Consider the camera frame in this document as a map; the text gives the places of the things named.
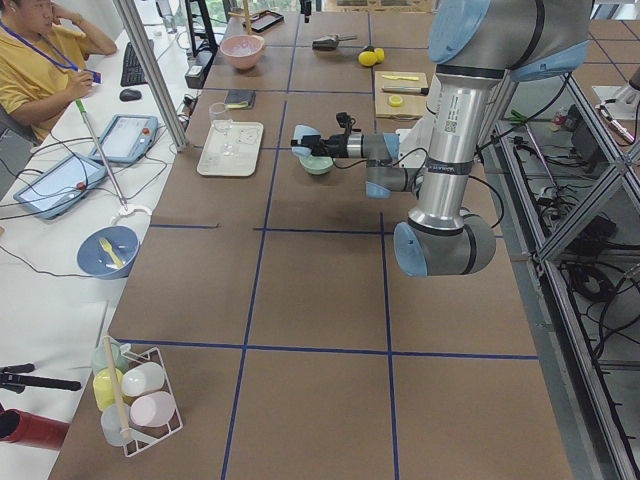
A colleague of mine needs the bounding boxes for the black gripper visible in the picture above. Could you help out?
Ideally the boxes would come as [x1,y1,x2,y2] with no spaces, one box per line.
[291,133,349,158]

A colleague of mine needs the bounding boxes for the light blue plastic cup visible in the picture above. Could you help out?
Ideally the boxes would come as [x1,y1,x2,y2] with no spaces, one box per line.
[291,124,321,145]

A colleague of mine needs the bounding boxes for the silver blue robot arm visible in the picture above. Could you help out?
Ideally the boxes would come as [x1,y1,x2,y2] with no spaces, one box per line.
[291,1,593,277]

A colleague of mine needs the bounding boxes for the green ceramic bowl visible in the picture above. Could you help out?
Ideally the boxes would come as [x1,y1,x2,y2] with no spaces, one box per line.
[299,155,334,176]

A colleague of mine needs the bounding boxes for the pink bowl with ice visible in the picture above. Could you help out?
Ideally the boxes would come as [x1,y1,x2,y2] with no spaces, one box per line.
[220,35,265,70]

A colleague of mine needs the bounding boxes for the blue bowl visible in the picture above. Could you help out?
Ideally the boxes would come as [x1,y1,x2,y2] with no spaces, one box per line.
[76,225,140,280]

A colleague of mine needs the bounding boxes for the cream bear tray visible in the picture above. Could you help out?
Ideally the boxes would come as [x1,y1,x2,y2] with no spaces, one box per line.
[196,121,264,177]

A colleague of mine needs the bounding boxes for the lemon half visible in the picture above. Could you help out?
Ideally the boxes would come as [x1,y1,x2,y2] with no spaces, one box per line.
[388,95,404,108]

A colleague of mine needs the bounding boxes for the grey folded cloth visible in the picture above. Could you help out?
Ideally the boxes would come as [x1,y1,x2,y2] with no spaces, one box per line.
[224,89,256,110]

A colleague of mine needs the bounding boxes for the wooden cutting board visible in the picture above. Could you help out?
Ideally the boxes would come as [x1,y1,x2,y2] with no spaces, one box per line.
[374,71,429,119]

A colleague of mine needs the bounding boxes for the steel muddler black cap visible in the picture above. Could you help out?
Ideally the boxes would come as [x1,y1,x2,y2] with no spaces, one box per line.
[382,85,429,96]

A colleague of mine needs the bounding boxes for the yellow lemon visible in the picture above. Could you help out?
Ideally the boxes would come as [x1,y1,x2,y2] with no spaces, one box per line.
[373,48,385,64]
[358,50,378,68]

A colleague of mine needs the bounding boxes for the clear wine glass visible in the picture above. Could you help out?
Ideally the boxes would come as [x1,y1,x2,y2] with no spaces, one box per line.
[208,102,235,156]

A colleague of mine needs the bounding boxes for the yellow plastic knife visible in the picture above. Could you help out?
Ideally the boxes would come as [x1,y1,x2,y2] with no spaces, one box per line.
[381,74,420,82]

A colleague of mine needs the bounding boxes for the black tray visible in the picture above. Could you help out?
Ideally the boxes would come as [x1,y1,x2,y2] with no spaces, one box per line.
[250,11,284,33]

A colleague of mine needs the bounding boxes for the black power box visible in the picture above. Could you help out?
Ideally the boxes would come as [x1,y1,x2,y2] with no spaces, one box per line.
[184,50,214,89]

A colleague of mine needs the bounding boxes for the wooden stand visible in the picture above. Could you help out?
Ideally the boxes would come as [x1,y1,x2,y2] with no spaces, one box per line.
[242,0,253,35]

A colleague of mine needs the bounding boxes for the far teach pendant tablet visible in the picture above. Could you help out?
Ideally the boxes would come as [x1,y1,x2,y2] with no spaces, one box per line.
[99,114,159,164]

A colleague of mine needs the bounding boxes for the teach pendant tablet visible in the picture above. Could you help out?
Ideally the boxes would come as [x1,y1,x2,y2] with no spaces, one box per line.
[13,154,107,220]
[99,114,159,164]

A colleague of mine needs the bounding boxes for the black computer mouse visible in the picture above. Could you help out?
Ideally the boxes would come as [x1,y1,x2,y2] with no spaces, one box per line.
[119,88,142,102]

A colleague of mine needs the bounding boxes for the black keyboard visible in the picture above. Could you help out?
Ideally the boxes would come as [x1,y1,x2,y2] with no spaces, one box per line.
[120,43,147,87]

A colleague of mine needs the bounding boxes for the reacher grabber stick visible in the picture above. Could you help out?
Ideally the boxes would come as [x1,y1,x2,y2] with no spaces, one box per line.
[75,99,152,225]

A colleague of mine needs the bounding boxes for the yellow plastic fork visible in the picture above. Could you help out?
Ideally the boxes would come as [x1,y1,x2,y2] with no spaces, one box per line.
[99,237,124,269]

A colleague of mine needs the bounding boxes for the near teach pendant tablet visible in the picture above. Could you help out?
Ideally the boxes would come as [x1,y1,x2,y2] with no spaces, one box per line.
[13,154,107,220]

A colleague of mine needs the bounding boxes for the white cup in rack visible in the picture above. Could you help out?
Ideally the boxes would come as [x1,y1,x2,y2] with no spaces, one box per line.
[121,362,165,397]

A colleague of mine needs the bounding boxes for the person in yellow shirt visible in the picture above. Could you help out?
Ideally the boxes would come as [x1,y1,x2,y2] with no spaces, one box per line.
[1,1,117,141]

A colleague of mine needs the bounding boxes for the green cup in rack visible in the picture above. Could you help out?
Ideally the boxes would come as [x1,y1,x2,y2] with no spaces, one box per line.
[91,342,130,375]

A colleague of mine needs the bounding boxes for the pink cup in rack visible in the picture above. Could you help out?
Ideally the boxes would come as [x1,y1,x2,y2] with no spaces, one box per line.
[130,391,176,427]

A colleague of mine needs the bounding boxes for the yellow cup in rack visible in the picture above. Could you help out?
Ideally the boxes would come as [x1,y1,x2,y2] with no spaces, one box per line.
[92,368,115,412]

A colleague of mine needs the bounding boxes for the clear cup in rack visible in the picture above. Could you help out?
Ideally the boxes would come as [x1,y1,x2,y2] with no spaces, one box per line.
[100,403,127,447]

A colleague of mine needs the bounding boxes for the black tripod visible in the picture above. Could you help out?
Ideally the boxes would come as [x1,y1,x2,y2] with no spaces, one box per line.
[1,363,82,394]

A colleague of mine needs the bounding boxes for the red cylinder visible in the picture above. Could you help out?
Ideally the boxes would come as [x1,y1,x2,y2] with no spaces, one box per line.
[1,409,69,450]

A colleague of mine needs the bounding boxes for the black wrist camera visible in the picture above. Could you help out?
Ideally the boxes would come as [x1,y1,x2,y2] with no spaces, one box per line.
[336,112,356,136]

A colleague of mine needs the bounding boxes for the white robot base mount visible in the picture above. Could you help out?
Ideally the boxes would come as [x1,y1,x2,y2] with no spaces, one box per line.
[394,0,481,177]

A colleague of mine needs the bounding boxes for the aluminium frame post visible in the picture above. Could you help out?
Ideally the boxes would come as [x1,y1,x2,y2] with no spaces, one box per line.
[113,0,187,152]

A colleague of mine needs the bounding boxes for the white wire cup rack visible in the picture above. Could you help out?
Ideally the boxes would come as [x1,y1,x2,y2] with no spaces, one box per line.
[100,344,183,458]

